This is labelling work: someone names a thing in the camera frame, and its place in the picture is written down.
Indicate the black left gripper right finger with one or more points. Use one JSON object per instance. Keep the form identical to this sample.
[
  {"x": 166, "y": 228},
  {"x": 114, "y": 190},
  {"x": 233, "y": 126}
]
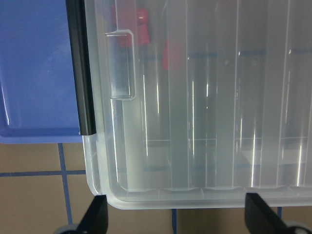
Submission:
[{"x": 260, "y": 218}]

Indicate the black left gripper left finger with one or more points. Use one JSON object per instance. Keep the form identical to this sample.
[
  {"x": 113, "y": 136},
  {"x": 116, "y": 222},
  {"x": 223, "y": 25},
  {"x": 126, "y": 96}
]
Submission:
[{"x": 95, "y": 220}]

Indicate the clear plastic box lid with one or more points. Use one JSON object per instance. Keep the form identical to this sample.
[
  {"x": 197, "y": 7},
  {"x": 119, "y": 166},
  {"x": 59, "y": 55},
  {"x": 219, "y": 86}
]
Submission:
[{"x": 207, "y": 109}]

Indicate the red block picked one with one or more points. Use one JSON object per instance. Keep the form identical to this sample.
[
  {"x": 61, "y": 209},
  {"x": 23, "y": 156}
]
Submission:
[{"x": 173, "y": 56}]

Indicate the blue plastic tray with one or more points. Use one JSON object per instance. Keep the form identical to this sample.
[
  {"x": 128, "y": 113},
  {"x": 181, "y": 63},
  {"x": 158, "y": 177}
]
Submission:
[{"x": 37, "y": 90}]

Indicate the clear plastic storage box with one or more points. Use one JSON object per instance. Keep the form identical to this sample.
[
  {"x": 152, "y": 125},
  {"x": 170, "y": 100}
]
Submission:
[{"x": 92, "y": 156}]

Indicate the red block lower pair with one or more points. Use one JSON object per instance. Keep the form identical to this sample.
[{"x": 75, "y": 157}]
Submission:
[{"x": 125, "y": 40}]

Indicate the red block pair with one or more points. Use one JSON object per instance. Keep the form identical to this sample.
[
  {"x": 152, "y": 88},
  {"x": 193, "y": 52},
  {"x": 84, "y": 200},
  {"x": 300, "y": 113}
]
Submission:
[
  {"x": 125, "y": 40},
  {"x": 141, "y": 16}
]

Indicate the red block upper pair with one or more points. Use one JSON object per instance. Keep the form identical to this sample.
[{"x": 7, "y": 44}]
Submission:
[{"x": 141, "y": 16}]

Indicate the black box latch handle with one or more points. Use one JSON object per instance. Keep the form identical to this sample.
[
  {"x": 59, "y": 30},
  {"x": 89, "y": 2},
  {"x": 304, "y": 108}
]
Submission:
[{"x": 75, "y": 10}]

